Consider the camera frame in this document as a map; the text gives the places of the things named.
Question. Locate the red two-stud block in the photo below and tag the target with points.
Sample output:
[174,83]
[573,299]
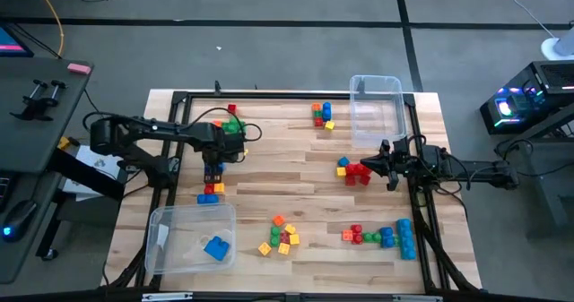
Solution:
[357,234]
[209,188]

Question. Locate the computer monitor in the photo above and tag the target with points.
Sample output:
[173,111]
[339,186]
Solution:
[11,42]

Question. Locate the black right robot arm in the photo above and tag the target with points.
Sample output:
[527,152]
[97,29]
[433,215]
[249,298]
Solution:
[475,167]

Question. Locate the white cardboard box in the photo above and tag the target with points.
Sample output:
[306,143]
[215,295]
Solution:
[96,165]

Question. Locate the small orange block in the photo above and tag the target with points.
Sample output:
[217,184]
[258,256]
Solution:
[217,123]
[278,220]
[316,107]
[347,235]

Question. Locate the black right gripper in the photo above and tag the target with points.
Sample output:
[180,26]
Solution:
[406,161]

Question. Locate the large green block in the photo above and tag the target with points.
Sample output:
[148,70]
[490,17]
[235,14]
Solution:
[235,126]

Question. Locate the small dark red block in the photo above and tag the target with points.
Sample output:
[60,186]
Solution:
[284,238]

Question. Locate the small green block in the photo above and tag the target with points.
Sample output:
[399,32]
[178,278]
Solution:
[317,114]
[225,128]

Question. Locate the black metal table frame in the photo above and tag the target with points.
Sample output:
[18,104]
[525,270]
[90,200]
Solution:
[269,96]

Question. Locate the black clamp bracket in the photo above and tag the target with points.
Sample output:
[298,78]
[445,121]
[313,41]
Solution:
[38,100]

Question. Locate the small blue block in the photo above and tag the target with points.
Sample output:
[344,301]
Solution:
[343,161]

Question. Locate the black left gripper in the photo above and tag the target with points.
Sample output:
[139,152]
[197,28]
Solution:
[220,143]

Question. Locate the clear labelled plastic bin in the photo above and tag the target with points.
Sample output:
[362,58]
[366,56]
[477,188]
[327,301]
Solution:
[179,221]

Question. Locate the backlit keyboard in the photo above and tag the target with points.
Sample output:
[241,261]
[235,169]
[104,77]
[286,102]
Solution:
[3,187]

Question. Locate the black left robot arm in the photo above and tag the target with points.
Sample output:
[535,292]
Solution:
[134,126]

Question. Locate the medium blue block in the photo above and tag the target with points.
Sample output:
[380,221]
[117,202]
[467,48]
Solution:
[387,237]

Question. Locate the lit computer case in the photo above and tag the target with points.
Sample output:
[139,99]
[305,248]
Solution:
[529,96]

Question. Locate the dark metal stand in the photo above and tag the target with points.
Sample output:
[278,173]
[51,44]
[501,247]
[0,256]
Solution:
[551,181]

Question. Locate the long blue block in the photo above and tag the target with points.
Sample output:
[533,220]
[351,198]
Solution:
[406,239]

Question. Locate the black computer mouse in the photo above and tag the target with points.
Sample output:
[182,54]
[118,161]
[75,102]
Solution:
[18,219]

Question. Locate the white tower fan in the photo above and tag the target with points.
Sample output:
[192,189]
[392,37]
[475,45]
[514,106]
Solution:
[558,46]

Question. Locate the silver metal bracket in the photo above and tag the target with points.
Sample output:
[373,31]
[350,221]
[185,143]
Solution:
[167,296]

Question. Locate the dark low desk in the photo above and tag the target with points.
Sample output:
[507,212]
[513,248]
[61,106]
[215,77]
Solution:
[27,257]

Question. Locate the dark grey side desk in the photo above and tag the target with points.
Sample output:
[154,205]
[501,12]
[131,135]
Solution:
[45,145]

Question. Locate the pink eraser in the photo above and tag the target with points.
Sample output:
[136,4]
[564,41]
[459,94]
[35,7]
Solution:
[79,68]

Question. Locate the blue two-stud block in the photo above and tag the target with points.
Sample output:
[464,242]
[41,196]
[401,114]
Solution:
[207,199]
[327,111]

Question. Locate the green two-stud block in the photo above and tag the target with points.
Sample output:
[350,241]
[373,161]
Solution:
[372,237]
[275,236]

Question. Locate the large red block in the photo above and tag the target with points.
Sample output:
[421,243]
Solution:
[356,169]

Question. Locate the large blue block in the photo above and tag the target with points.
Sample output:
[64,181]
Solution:
[221,165]
[217,249]

